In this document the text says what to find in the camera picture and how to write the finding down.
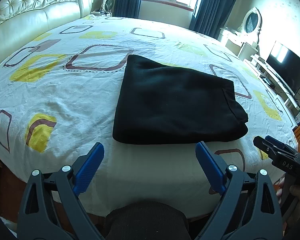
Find black pants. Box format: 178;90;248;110
113;55;248;145

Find right hand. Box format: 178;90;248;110
276;177;300;210

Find white tv stand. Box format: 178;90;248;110
243;55;300;128

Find black flat television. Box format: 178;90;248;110
266;41;300;95

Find black knee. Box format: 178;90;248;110
104;201;191;240

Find white dressing table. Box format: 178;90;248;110
218;27;259;61

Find patterned white bed sheet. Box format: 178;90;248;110
0;15;298;218

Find oval white vanity mirror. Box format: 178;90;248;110
242;7;262;35

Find cream tufted headboard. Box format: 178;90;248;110
0;0;92;64

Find small white fan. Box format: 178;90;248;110
101;0;114;12

